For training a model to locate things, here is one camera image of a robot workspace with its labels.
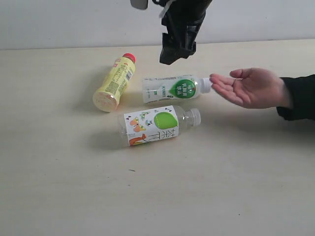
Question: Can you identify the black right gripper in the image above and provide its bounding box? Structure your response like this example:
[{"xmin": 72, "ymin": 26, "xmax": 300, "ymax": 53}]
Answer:
[{"xmin": 152, "ymin": 0, "xmax": 212, "ymax": 65}]

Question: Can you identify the yellow bottle with red cap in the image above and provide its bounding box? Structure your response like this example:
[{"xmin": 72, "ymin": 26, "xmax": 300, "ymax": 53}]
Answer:
[{"xmin": 93, "ymin": 53, "xmax": 136, "ymax": 112}]

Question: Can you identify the clear tea bottle green apple label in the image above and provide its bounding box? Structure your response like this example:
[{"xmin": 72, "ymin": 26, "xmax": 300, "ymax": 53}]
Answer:
[{"xmin": 118, "ymin": 105, "xmax": 201, "ymax": 147}]

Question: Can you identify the person's open hand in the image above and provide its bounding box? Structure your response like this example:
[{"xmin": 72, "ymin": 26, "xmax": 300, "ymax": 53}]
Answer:
[{"xmin": 209, "ymin": 68, "xmax": 293, "ymax": 109}]

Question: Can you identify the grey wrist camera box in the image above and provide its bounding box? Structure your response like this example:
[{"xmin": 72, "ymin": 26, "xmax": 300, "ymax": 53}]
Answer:
[{"xmin": 130, "ymin": 0, "xmax": 148, "ymax": 10}]

